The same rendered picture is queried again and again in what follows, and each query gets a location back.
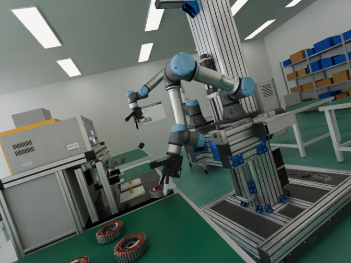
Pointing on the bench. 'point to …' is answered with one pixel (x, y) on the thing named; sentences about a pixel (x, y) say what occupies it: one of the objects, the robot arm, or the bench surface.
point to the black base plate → (104, 214)
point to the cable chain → (88, 177)
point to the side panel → (39, 213)
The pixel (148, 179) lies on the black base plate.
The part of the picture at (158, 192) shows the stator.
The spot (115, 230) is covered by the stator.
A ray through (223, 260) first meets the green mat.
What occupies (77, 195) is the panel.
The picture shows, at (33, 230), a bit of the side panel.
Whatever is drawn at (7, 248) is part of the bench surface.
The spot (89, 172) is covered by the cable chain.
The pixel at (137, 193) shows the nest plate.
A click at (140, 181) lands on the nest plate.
